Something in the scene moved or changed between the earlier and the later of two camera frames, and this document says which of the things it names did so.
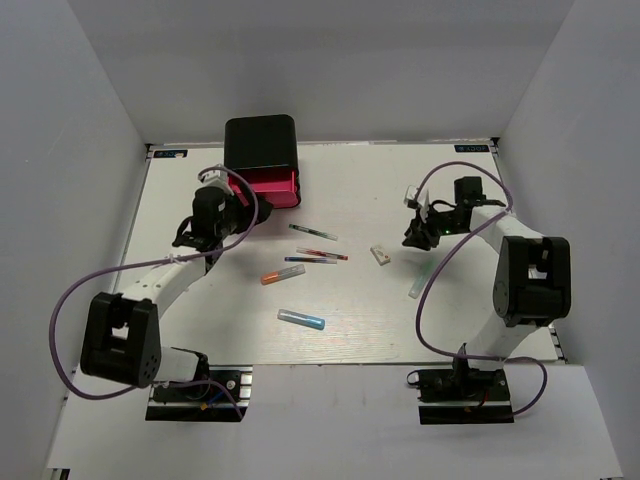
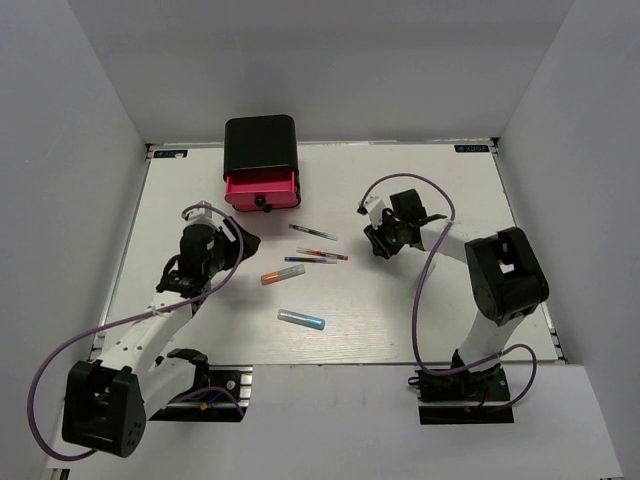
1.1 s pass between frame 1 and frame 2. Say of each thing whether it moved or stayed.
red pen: stayed
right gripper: moved
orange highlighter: stayed
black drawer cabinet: stayed
